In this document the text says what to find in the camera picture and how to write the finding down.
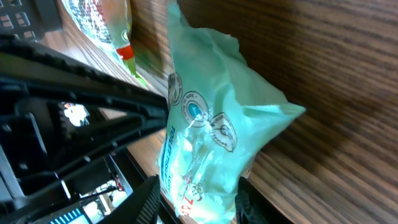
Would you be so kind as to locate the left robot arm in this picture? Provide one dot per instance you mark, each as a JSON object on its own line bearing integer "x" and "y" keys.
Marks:
{"x": 65, "y": 128}

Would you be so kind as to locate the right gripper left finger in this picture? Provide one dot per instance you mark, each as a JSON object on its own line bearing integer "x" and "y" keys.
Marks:
{"x": 141, "y": 207}

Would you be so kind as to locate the mint green pack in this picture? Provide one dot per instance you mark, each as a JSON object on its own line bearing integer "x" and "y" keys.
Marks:
{"x": 221, "y": 113}

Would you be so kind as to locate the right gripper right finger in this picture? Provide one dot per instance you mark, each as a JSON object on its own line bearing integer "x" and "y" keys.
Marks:
{"x": 253, "y": 208}

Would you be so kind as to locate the dark grey plastic basket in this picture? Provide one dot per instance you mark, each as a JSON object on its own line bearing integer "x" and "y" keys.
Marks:
{"x": 29, "y": 20}

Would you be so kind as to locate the green snack bag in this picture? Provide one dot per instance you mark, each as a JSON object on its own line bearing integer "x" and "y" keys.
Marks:
{"x": 107, "y": 23}

